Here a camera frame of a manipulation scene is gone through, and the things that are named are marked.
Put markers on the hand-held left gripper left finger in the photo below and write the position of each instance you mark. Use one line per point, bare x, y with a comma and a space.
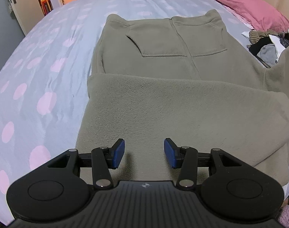
118, 153

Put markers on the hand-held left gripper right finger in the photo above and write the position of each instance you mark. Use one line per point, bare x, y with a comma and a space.
170, 153

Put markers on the olive fleece jacket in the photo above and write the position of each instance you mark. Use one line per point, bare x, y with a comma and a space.
170, 104

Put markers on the black garment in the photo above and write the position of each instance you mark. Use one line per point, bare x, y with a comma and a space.
259, 47

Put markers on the grey garment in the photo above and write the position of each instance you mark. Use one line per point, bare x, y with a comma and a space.
267, 53

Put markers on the brown knit garment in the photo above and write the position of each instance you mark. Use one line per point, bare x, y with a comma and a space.
256, 36

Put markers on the white garment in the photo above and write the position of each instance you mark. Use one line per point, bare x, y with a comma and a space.
278, 45

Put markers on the orange stool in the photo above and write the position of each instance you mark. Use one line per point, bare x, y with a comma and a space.
45, 4

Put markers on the pink pillow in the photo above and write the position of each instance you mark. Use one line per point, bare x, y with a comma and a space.
248, 7

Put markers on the beige room door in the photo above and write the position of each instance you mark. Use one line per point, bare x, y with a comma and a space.
28, 9

